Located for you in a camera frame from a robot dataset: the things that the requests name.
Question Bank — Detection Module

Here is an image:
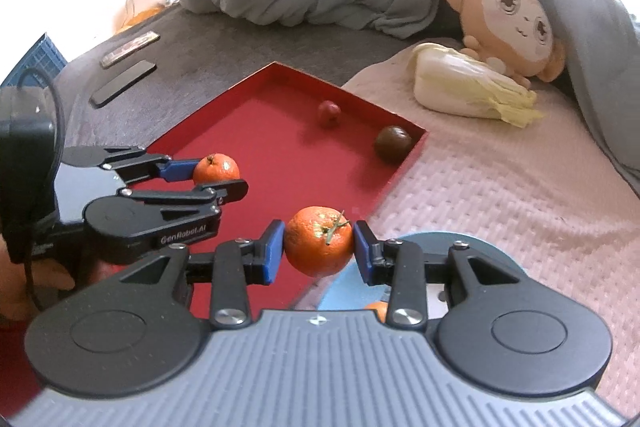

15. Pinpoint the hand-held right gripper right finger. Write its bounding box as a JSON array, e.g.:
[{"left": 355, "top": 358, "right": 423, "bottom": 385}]
[{"left": 352, "top": 221, "right": 527, "bottom": 329}]

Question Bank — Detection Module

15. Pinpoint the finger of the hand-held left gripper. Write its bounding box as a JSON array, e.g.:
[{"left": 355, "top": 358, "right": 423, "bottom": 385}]
[
  {"left": 62, "top": 146, "right": 201, "bottom": 186},
  {"left": 84, "top": 178, "right": 250, "bottom": 266}
]

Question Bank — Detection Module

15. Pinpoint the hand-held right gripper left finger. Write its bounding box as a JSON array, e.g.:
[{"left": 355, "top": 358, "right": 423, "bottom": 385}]
[{"left": 120, "top": 219, "right": 287, "bottom": 329}]

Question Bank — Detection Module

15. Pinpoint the blue plate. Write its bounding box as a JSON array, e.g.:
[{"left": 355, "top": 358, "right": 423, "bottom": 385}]
[{"left": 317, "top": 231, "right": 526, "bottom": 324}]

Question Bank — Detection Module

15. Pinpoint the tangerine with green stem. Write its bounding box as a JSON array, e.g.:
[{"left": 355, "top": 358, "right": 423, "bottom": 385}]
[{"left": 284, "top": 205, "right": 355, "bottom": 279}]

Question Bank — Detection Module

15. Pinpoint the round orange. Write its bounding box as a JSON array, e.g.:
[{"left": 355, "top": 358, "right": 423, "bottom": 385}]
[{"left": 364, "top": 301, "right": 390, "bottom": 324}]

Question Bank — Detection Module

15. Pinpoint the red tray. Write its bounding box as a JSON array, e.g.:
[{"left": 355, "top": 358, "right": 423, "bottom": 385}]
[{"left": 145, "top": 62, "right": 430, "bottom": 310}]

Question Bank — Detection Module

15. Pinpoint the person's left hand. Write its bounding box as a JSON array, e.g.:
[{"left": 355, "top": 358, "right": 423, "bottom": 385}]
[{"left": 0, "top": 237, "right": 77, "bottom": 323}]

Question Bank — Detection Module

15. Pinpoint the blue plastic crate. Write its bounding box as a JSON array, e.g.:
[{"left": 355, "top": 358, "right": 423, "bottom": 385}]
[{"left": 0, "top": 34, "right": 68, "bottom": 88}]

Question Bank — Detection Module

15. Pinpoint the black flat bar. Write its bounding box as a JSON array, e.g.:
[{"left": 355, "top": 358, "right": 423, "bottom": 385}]
[{"left": 90, "top": 61, "right": 156, "bottom": 108}]

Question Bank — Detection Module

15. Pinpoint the dark brown fruit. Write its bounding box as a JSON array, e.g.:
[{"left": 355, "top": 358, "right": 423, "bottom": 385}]
[{"left": 375, "top": 126, "right": 413, "bottom": 165}]

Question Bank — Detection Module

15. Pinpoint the grey bed sheet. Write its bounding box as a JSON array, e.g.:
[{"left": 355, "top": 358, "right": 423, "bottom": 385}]
[{"left": 50, "top": 4, "right": 416, "bottom": 158}]

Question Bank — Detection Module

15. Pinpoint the small red apple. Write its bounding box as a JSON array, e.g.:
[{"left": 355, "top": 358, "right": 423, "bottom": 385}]
[{"left": 318, "top": 100, "right": 342, "bottom": 128}]

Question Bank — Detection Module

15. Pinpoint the silver flat bar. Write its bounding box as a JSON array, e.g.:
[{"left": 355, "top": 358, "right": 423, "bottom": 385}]
[{"left": 100, "top": 32, "right": 161, "bottom": 68}]

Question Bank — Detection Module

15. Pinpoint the pink textured blanket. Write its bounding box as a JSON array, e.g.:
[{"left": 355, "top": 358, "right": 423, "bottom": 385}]
[{"left": 290, "top": 47, "right": 640, "bottom": 408}]

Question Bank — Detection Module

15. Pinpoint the orange object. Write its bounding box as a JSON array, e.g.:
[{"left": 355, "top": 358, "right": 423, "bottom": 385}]
[{"left": 115, "top": 0, "right": 173, "bottom": 32}]

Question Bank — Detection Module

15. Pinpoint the napa cabbage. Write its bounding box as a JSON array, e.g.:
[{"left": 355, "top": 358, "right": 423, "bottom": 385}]
[{"left": 407, "top": 43, "right": 546, "bottom": 128}]

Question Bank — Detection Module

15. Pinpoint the brown monkey plush toy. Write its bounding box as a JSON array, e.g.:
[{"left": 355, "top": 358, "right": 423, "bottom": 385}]
[{"left": 441, "top": 0, "right": 566, "bottom": 90}]

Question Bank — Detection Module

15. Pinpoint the black cable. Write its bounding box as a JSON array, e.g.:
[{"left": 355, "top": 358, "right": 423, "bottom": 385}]
[{"left": 15, "top": 67, "right": 66, "bottom": 313}]

